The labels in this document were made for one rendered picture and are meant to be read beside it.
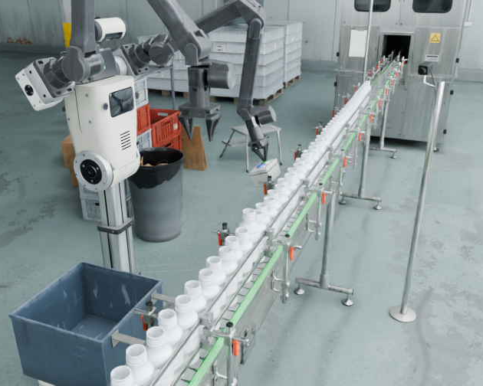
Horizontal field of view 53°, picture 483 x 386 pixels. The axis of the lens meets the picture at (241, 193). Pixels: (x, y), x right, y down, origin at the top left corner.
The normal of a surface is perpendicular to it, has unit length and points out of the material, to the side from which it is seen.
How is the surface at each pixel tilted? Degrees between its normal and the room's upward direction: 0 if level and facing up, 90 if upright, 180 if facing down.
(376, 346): 0
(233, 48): 90
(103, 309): 90
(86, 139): 101
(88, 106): 90
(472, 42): 90
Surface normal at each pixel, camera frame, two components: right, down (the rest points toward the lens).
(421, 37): -0.36, 0.36
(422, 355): 0.00, -0.92
